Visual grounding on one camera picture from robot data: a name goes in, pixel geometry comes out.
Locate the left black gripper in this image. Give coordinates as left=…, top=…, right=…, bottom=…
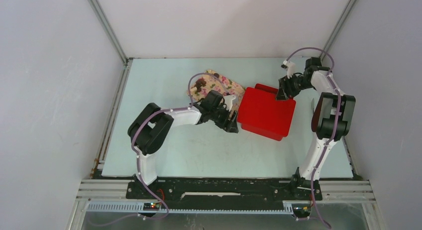
left=210, top=103, right=238, bottom=133

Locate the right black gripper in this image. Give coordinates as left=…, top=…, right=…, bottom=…
left=275, top=73, right=314, bottom=101

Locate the red box lid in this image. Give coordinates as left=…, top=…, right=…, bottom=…
left=237, top=87, right=297, bottom=137

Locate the red chocolate box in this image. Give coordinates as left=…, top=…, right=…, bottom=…
left=241, top=83, right=286, bottom=142

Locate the steel tongs white handle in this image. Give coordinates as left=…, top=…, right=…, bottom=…
left=311, top=98, right=316, bottom=117

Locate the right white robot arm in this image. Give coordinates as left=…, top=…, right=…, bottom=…
left=276, top=57, right=356, bottom=199

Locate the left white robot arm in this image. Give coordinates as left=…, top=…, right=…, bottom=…
left=127, top=90, right=238, bottom=199

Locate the dark chocolate on tray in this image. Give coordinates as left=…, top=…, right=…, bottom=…
left=194, top=78, right=207, bottom=93

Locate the floral serving tray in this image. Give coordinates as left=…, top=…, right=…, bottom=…
left=187, top=69, right=246, bottom=111

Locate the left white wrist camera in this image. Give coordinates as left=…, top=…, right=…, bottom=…
left=223, top=95, right=238, bottom=112

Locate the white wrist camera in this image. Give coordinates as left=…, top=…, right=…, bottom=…
left=281, top=60, right=296, bottom=79
left=223, top=95, right=238, bottom=112

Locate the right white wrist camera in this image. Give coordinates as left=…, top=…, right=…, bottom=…
left=281, top=60, right=296, bottom=79

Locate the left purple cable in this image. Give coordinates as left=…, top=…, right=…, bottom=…
left=87, top=72, right=238, bottom=228

